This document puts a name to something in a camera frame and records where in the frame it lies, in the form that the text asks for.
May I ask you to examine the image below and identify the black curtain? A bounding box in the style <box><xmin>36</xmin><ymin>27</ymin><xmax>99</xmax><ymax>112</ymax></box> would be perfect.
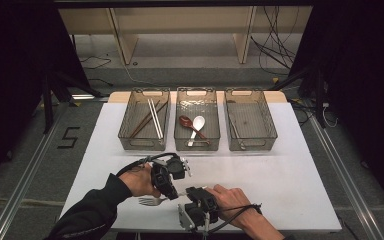
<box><xmin>0</xmin><ymin>0</ymin><xmax>93</xmax><ymax>193</ymax></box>
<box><xmin>287</xmin><ymin>0</ymin><xmax>384</xmax><ymax>210</ymax></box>

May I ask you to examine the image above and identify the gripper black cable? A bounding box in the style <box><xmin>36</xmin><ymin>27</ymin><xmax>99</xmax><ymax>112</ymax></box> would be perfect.
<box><xmin>205</xmin><ymin>202</ymin><xmax>263</xmax><ymax>235</ymax></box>
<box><xmin>115</xmin><ymin>152</ymin><xmax>180</xmax><ymax>178</ymax></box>

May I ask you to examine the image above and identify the metal floor rail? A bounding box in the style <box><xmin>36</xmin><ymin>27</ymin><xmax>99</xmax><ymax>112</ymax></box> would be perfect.
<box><xmin>0</xmin><ymin>99</ymin><xmax>75</xmax><ymax>240</ymax></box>
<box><xmin>307</xmin><ymin>114</ymin><xmax>384</xmax><ymax>240</ymax></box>

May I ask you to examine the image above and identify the white ceramic spoon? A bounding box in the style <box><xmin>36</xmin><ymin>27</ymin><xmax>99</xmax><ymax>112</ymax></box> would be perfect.
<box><xmin>186</xmin><ymin>115</ymin><xmax>207</xmax><ymax>148</ymax></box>

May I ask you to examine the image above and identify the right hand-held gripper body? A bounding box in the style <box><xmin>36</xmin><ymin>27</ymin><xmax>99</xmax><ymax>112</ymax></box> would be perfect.
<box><xmin>177</xmin><ymin>196</ymin><xmax>220</xmax><ymax>233</ymax></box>

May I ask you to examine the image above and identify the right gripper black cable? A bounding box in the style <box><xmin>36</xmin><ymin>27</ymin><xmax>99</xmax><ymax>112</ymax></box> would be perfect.
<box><xmin>205</xmin><ymin>202</ymin><xmax>263</xmax><ymax>235</ymax></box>

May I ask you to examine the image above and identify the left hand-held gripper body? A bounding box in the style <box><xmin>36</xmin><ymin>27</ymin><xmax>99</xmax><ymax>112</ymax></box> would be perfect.
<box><xmin>150</xmin><ymin>154</ymin><xmax>193</xmax><ymax>187</ymax></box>

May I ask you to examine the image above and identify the person's left hand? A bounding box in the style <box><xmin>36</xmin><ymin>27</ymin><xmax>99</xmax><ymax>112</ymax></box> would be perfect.
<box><xmin>118</xmin><ymin>163</ymin><xmax>163</xmax><ymax>199</ymax></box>

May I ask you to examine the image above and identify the beige wooden desk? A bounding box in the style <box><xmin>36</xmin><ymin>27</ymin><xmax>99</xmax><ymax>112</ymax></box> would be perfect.
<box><xmin>58</xmin><ymin>6</ymin><xmax>314</xmax><ymax>66</ymax></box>

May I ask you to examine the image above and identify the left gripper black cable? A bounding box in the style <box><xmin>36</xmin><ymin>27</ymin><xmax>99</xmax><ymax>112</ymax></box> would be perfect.
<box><xmin>115</xmin><ymin>152</ymin><xmax>180</xmax><ymax>178</ymax></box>

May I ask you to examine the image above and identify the white floor cable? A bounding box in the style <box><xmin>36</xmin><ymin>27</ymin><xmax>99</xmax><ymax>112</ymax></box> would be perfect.
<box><xmin>122</xmin><ymin>62</ymin><xmax>155</xmax><ymax>87</ymax></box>

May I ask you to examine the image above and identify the thin black floor cable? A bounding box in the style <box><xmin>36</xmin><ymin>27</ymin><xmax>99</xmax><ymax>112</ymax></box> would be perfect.
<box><xmin>79</xmin><ymin>54</ymin><xmax>113</xmax><ymax>88</ymax></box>

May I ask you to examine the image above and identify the white table cover sheet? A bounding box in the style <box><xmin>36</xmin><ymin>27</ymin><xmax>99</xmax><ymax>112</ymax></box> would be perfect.
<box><xmin>59</xmin><ymin>101</ymin><xmax>343</xmax><ymax>232</ymax></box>

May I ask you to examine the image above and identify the smoky clear plastic bin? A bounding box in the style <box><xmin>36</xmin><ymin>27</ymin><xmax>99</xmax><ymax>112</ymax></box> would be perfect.
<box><xmin>118</xmin><ymin>87</ymin><xmax>172</xmax><ymax>152</ymax></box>
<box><xmin>173</xmin><ymin>86</ymin><xmax>221</xmax><ymax>152</ymax></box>
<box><xmin>223</xmin><ymin>87</ymin><xmax>279</xmax><ymax>153</ymax></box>

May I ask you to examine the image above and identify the metal fork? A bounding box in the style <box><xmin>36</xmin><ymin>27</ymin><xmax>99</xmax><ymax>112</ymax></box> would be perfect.
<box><xmin>138</xmin><ymin>190</ymin><xmax>190</xmax><ymax>207</ymax></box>

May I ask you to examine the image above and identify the white chopstick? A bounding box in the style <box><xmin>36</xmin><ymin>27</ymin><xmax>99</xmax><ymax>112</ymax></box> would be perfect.
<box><xmin>150</xmin><ymin>98</ymin><xmax>165</xmax><ymax>140</ymax></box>
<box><xmin>147</xmin><ymin>98</ymin><xmax>161</xmax><ymax>140</ymax></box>

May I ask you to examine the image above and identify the person's right hand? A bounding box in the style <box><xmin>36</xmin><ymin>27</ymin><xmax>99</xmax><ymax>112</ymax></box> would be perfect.
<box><xmin>212</xmin><ymin>184</ymin><xmax>263</xmax><ymax>228</ymax></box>

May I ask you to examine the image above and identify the black metal stand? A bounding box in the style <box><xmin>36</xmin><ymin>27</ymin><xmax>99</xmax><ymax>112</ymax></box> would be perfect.
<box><xmin>40</xmin><ymin>70</ymin><xmax>105</xmax><ymax>135</ymax></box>
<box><xmin>267</xmin><ymin>65</ymin><xmax>328</xmax><ymax>130</ymax></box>

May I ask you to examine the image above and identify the bundle of black floor cables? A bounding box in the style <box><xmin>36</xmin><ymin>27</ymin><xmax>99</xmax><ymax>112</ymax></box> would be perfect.
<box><xmin>249</xmin><ymin>5</ymin><xmax>298</xmax><ymax>77</ymax></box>

